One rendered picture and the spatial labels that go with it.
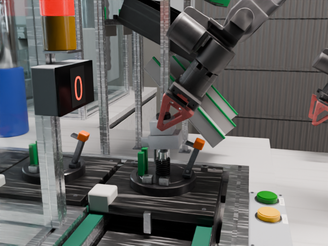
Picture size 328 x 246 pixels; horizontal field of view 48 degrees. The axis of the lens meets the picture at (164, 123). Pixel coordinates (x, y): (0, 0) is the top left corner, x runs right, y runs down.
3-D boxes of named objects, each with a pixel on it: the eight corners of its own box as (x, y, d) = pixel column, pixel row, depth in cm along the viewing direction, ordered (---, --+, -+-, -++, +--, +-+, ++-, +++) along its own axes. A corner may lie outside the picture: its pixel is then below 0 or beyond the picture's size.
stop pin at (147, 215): (152, 230, 69) (152, 211, 68) (150, 234, 68) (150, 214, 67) (145, 229, 70) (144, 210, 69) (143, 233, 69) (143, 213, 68)
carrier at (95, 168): (121, 166, 94) (120, 118, 91) (80, 211, 72) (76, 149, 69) (35, 158, 100) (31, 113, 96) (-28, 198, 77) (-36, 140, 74)
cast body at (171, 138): (182, 142, 79) (180, 110, 77) (179, 149, 75) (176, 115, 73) (144, 142, 81) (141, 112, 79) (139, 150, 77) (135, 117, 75)
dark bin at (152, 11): (221, 66, 103) (233, 41, 100) (207, 71, 92) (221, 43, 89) (138, 22, 110) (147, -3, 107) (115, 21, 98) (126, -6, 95)
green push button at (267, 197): (276, 200, 76) (276, 191, 75) (277, 209, 72) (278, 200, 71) (256, 198, 76) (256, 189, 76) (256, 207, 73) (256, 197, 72)
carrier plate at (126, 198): (223, 174, 89) (223, 166, 88) (213, 226, 66) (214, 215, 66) (127, 166, 94) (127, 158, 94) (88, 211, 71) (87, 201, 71)
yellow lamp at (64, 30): (82, 49, 59) (80, 16, 57) (67, 51, 54) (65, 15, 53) (53, 48, 60) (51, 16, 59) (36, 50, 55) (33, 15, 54)
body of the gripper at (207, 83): (166, 91, 69) (190, 59, 66) (176, 80, 78) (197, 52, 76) (194, 112, 69) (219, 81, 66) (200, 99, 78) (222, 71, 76)
